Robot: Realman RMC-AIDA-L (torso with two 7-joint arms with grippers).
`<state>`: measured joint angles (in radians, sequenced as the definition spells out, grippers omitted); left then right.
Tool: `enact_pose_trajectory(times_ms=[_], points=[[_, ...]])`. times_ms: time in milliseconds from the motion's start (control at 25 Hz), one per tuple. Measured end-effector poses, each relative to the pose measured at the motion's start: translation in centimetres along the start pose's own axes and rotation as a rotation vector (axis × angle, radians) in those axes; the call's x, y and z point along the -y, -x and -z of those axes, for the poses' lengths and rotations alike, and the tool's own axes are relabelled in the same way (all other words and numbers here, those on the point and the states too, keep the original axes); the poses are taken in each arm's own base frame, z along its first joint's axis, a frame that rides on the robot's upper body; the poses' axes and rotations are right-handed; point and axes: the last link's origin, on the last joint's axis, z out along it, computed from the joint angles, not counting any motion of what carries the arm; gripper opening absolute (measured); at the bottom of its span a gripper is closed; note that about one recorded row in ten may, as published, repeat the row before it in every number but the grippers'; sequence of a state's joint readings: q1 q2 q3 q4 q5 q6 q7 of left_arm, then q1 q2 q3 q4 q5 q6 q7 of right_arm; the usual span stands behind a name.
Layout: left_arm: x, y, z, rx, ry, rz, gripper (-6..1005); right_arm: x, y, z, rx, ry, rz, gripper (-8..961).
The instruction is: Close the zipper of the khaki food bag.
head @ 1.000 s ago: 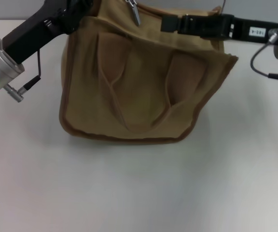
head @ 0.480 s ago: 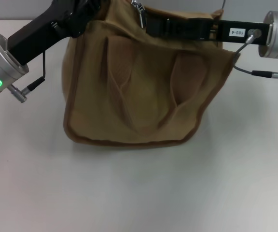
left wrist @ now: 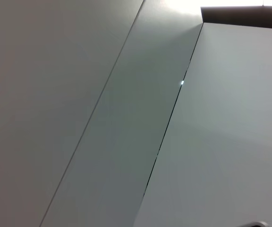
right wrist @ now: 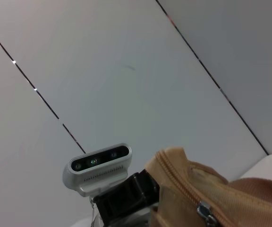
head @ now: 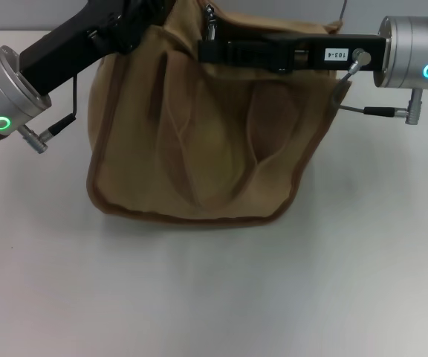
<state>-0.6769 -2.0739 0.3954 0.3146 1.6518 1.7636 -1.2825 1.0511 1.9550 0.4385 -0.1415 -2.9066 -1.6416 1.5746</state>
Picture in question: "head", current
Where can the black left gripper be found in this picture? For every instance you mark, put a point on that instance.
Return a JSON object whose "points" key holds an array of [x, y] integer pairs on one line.
{"points": [[76, 41]]}

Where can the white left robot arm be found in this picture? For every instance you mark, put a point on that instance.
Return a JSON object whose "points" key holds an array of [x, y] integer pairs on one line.
{"points": [[6, 89]]}

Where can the silver metal zipper pull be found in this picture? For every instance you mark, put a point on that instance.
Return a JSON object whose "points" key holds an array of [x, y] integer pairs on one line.
{"points": [[210, 22]]}

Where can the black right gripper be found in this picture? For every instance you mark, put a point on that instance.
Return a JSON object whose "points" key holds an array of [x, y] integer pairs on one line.
{"points": [[310, 54]]}

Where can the khaki canvas food bag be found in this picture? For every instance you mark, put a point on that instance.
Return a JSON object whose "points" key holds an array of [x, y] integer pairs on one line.
{"points": [[199, 167]]}

